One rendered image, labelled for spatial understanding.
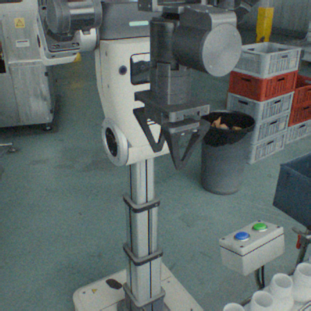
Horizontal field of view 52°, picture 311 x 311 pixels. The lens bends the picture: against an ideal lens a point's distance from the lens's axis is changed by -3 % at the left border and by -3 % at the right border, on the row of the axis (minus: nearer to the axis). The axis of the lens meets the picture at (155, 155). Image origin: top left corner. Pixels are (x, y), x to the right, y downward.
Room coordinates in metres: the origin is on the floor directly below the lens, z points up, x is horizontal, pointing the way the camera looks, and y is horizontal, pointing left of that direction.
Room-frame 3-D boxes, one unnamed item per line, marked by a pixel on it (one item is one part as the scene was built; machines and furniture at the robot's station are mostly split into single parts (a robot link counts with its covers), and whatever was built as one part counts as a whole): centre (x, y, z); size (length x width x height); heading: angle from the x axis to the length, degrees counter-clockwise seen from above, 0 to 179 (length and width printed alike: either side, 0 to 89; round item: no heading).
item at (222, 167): (2.50, -0.59, 0.32); 0.45 x 0.45 x 0.64
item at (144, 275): (0.98, 0.05, 0.49); 0.13 x 0.13 x 0.40; 31
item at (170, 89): (0.44, -0.02, 1.51); 0.10 x 0.07 x 0.07; 32
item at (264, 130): (3.20, -1.08, 0.33); 0.61 x 0.41 x 0.22; 128
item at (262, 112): (3.20, -1.08, 0.55); 0.61 x 0.41 x 0.22; 129
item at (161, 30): (0.44, -0.02, 1.57); 0.07 x 0.06 x 0.07; 32
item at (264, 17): (10.51, -3.34, 0.55); 0.40 x 0.40 x 1.10; 32
